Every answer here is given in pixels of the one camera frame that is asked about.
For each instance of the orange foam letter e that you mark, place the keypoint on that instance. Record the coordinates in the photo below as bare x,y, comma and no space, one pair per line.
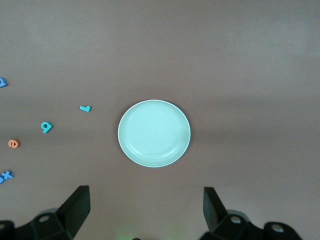
10,143

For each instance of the mint green plate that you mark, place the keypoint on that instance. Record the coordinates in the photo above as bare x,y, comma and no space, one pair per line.
154,133

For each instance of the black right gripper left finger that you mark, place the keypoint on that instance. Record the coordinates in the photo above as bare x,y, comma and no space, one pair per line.
75,212

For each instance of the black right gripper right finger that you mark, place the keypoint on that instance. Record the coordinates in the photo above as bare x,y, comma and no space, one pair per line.
215,215

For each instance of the blue foam number six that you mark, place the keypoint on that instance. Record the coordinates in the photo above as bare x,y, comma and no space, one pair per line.
2,83

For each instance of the teal foam letter r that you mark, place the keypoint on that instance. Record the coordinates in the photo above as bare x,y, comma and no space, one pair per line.
86,108

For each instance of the blue foam letter x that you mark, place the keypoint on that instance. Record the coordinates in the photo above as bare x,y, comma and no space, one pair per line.
5,175

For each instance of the teal foam letter g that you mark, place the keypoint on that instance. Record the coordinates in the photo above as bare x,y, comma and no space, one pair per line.
43,124

